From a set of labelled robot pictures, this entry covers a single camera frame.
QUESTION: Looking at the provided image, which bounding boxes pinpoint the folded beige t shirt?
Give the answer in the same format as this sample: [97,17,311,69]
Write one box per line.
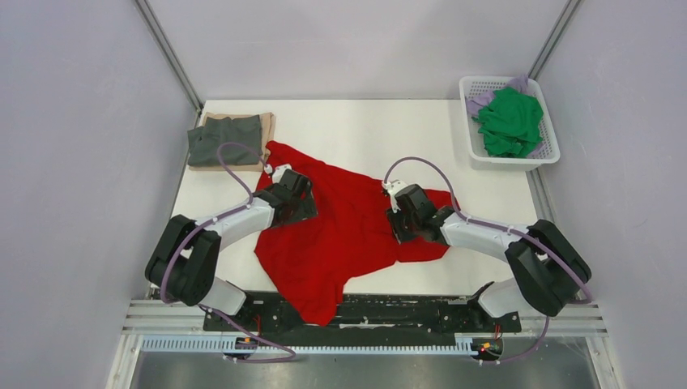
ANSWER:
[187,113,275,172]

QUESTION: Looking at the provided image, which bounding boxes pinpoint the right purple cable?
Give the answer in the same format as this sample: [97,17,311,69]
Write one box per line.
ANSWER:
[382,156,594,366]

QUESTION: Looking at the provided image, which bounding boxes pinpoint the red t shirt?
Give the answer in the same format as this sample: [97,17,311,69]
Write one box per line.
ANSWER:
[254,141,448,326]

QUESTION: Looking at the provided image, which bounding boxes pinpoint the green t shirt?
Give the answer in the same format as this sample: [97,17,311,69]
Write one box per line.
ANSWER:
[472,87,545,159]

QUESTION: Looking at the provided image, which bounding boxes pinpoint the right aluminium frame post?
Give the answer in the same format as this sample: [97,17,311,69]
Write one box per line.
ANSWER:
[528,0,583,79]

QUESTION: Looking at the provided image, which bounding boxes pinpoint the aluminium frame post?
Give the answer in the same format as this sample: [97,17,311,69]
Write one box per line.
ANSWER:
[133,0,204,114]
[528,0,583,79]

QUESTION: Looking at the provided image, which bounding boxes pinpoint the lilac t shirt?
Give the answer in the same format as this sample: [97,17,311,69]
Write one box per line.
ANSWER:
[464,75,548,160]

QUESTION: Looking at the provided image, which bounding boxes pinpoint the folded grey t shirt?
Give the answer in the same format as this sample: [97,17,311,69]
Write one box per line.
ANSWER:
[187,115,262,168]

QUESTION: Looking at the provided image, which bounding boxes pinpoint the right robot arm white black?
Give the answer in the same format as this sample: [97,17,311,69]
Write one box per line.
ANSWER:
[382,180,591,331]

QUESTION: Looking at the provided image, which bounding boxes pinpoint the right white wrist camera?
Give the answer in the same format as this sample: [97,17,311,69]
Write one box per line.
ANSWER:
[382,180,408,213]

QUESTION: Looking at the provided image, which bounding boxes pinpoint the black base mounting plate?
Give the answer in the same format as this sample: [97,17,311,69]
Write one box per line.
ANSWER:
[233,291,522,346]

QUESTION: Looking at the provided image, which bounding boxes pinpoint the white slotted cable duct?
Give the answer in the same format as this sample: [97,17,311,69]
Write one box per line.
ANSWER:
[140,335,480,357]

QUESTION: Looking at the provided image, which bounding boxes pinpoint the left aluminium frame post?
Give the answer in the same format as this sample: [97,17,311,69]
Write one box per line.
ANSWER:
[133,0,204,114]

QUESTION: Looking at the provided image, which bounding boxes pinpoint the white plastic basket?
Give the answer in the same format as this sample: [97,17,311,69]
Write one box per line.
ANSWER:
[459,75,561,172]

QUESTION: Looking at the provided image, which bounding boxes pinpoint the right aluminium table rail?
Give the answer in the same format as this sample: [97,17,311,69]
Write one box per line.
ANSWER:
[526,168,562,230]

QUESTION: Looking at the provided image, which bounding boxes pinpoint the purple cable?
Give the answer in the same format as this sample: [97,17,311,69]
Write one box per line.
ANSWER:
[382,156,594,366]
[160,141,297,365]

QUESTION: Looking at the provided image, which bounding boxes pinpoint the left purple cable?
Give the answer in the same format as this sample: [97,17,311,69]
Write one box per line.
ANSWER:
[160,141,297,365]

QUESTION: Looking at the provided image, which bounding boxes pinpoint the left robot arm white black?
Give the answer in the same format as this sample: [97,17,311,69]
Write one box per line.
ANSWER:
[144,165,318,331]

